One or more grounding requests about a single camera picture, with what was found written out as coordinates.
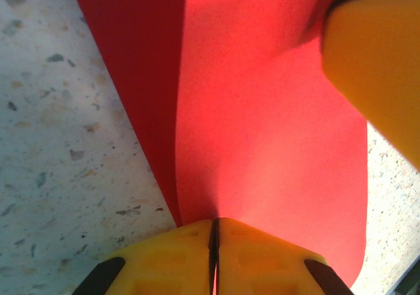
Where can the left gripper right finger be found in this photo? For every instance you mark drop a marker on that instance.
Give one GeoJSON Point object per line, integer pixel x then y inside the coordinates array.
{"type": "Point", "coordinates": [262, 265]}

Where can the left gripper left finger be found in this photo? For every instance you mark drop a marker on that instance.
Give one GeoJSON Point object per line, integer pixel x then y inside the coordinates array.
{"type": "Point", "coordinates": [164, 262]}

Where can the red square cloth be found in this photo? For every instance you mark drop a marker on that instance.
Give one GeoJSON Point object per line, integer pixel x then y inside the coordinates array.
{"type": "Point", "coordinates": [246, 111]}

